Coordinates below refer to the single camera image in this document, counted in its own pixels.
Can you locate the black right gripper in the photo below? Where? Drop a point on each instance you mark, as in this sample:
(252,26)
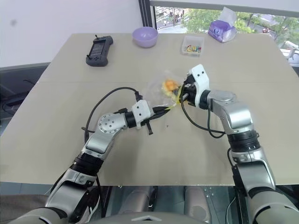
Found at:
(190,92)

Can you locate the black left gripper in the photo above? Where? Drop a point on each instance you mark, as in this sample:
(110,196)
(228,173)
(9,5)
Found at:
(154,113)

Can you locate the orange checkered bread bun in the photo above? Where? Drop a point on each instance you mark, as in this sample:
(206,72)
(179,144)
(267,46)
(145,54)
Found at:
(169,85)

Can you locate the clear yellow-zip plastic bag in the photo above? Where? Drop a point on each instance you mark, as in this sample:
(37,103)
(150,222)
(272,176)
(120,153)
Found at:
(155,89)

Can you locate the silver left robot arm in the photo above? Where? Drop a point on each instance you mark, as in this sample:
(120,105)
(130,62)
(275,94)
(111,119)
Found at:
(105,130)

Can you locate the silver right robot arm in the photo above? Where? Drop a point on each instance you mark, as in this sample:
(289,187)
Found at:
(236,112)

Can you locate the colourful small clips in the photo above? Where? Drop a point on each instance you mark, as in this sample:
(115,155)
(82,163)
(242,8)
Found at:
(194,48)

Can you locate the clear plastic box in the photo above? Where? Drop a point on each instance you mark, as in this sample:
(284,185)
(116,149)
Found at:
(192,39)

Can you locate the purple plastic bowl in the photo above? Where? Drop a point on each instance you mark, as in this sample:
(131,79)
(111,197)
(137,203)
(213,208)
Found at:
(144,37)

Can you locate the purple tissue pack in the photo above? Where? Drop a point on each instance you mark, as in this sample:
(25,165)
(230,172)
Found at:
(219,30)

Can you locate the black handheld controller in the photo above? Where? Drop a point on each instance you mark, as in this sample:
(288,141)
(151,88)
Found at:
(99,50)

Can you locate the grey curved robot torso panel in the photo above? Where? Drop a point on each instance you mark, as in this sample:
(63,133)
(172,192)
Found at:
(149,218)

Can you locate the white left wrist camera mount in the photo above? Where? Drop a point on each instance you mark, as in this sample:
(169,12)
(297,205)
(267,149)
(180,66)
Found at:
(141,109)

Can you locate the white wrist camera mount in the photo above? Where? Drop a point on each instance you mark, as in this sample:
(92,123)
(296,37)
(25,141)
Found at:
(141,109)
(201,77)

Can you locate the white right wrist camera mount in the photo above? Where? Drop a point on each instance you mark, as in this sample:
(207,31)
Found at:
(201,77)

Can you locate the black window frame post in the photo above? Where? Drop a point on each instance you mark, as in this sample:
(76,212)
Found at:
(146,12)

